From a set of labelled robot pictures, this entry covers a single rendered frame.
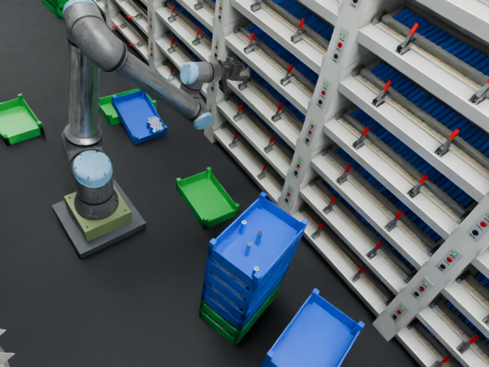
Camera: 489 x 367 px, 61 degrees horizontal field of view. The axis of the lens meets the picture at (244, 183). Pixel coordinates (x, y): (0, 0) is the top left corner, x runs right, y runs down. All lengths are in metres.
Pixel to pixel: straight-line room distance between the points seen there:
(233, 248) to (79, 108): 0.81
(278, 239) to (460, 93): 0.73
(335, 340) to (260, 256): 0.39
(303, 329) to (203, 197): 0.95
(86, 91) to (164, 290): 0.88
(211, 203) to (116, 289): 0.64
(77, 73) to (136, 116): 0.96
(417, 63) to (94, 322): 1.50
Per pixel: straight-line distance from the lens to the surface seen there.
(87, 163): 1.79
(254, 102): 2.01
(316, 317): 1.56
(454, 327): 1.79
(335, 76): 1.56
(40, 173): 2.37
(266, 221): 1.52
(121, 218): 1.96
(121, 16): 3.39
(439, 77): 1.35
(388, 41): 1.43
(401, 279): 1.80
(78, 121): 1.79
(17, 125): 2.67
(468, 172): 1.40
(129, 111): 2.57
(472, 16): 1.26
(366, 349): 1.95
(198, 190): 2.21
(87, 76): 1.64
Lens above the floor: 1.68
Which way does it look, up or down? 47 degrees down
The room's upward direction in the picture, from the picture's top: 12 degrees clockwise
